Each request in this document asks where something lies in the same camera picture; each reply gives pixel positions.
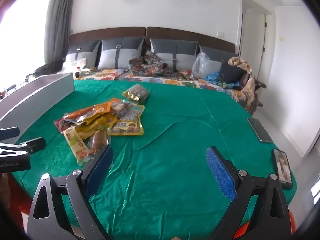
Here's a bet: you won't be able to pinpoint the gold candy packet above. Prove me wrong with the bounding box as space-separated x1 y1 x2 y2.
122 84 151 103

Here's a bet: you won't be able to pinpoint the yellow snack packet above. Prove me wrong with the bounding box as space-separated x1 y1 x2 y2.
75 114 118 140

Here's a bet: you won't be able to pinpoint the clear yellow-bordered snack packet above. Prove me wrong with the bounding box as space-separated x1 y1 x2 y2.
107 116 145 136
110 99 145 120

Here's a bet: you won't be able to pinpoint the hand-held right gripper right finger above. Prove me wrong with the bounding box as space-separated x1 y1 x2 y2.
205 146 293 240

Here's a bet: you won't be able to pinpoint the black smartphone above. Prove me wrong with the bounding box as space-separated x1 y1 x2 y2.
247 117 273 143
272 148 293 190

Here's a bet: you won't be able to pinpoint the brown headboard panel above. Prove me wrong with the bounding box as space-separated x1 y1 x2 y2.
69 27 146 45

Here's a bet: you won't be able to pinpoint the blue plastic bag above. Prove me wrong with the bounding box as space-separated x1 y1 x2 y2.
205 71 222 83

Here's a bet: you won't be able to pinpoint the dark floral cloth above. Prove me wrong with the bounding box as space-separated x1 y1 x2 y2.
129 50 168 77

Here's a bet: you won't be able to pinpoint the beige blanket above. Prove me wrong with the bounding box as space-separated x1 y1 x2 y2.
228 57 258 110

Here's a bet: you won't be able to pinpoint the white sausage packet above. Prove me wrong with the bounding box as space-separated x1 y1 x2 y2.
61 126 94 165

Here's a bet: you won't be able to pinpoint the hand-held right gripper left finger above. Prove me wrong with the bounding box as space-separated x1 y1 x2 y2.
26 145 114 240

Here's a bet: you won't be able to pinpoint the white cardboard box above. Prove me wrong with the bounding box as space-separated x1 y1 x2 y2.
0 74 75 140

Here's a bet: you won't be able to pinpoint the clear brown snack packet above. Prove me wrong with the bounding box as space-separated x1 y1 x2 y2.
86 130 110 159

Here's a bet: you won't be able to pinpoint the brown wooden armchair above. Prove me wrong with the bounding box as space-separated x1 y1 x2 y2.
240 72 268 115

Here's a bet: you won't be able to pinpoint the large window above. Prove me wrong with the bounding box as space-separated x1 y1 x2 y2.
0 0 50 90

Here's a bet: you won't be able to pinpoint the grey white pillows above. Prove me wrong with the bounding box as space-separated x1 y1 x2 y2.
146 27 236 53

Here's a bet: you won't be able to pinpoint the orange red cloth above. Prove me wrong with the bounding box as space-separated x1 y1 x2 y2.
0 172 297 240

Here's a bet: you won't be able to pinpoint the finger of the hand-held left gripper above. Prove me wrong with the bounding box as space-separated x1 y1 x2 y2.
0 127 20 140
19 137 46 154

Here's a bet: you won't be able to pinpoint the dark clothes pile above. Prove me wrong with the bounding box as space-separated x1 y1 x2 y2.
25 64 63 80

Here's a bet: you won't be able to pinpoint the black bag on clothes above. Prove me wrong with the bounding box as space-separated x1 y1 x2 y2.
219 62 247 90

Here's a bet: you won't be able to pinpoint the red fish snack packet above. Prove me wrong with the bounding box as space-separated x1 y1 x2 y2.
54 116 75 133

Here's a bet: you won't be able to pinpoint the white plastic bag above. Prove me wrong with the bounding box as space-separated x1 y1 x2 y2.
61 58 88 74

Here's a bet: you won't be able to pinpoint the grey two-tone pillow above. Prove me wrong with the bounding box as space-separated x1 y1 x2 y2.
149 39 198 70
199 45 238 63
65 40 102 68
98 37 146 69

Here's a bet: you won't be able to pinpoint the grey curtain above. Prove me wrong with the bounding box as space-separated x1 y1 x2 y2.
44 0 78 67

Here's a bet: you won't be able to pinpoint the orange meat snack packet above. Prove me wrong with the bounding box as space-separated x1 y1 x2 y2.
62 102 112 124

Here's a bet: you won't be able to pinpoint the white door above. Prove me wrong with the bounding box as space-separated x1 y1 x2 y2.
241 0 274 63

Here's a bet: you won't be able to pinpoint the clear plastic bag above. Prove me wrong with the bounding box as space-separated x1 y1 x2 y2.
192 52 210 79

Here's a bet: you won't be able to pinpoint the green tablecloth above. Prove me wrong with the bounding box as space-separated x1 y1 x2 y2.
10 79 299 240

